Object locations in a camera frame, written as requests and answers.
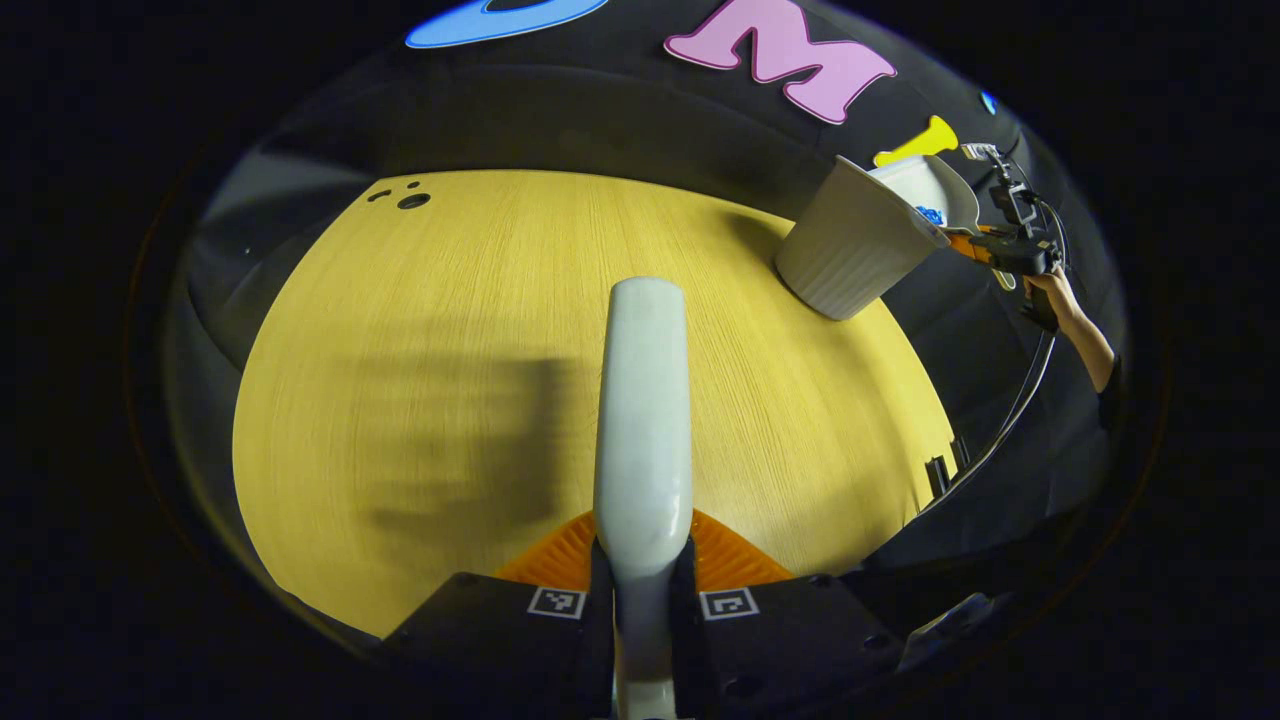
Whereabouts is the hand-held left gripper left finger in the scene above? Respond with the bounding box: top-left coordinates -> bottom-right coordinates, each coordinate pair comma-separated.
385,510 -> 616,720

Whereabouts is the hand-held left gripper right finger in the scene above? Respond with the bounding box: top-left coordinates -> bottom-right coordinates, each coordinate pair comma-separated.
670,510 -> 901,720

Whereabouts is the white plastic dustpan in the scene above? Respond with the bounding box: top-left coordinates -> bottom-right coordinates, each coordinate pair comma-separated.
868,155 -> 981,236

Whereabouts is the white ribbed garbage bin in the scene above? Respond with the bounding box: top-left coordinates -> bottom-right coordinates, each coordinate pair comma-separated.
775,155 -> 951,321

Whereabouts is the small white broom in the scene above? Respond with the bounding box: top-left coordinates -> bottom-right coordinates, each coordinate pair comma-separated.
593,277 -> 696,720

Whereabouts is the black desk edge clamp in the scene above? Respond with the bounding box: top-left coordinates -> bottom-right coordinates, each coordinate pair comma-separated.
924,436 -> 972,500

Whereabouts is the black backdrop cloth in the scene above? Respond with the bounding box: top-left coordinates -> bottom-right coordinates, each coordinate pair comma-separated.
150,0 -> 1131,621

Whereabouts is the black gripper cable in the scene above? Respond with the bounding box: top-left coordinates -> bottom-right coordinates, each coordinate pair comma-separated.
920,330 -> 1059,513

